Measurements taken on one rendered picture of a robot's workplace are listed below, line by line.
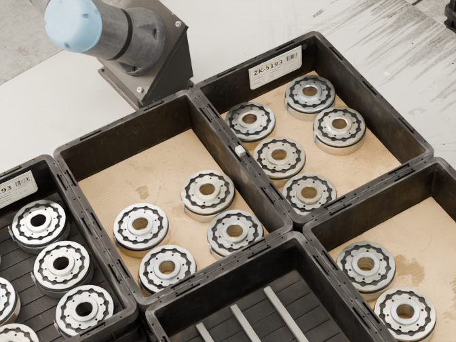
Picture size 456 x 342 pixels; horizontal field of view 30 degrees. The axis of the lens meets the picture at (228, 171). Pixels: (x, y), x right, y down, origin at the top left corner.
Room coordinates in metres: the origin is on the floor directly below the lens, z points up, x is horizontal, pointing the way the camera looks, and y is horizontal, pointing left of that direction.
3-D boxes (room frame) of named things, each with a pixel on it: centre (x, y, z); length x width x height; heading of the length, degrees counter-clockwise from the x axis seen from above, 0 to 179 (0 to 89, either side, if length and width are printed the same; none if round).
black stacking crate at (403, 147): (1.07, -0.16, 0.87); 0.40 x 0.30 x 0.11; 24
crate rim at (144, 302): (0.95, 0.11, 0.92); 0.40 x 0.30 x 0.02; 24
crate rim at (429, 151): (1.07, -0.16, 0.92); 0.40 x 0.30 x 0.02; 24
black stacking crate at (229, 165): (0.95, 0.11, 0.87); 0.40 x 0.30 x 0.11; 24
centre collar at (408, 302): (0.67, -0.26, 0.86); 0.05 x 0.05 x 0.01
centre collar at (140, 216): (0.92, 0.17, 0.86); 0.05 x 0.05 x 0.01
